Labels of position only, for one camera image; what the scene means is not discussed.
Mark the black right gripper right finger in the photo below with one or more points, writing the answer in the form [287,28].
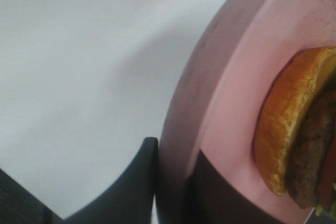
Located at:
[209,198]

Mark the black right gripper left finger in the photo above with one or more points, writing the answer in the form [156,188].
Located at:
[130,198]

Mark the burger with lettuce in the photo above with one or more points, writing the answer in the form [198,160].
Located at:
[294,143]

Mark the pink round plate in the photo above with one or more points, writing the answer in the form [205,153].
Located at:
[216,103]

